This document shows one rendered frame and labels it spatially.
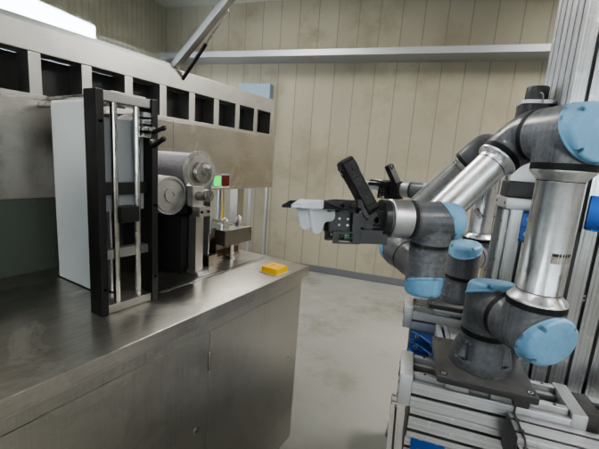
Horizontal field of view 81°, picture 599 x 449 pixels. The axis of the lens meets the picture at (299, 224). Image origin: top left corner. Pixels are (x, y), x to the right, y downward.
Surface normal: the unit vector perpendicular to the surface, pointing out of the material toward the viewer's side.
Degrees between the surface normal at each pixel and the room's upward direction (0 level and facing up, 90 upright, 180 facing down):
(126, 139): 90
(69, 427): 90
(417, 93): 90
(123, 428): 90
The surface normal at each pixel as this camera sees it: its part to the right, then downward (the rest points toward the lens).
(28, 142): 0.85, 0.15
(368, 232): 0.15, 0.05
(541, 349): 0.14, 0.32
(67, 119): -0.52, 0.11
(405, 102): -0.30, 0.15
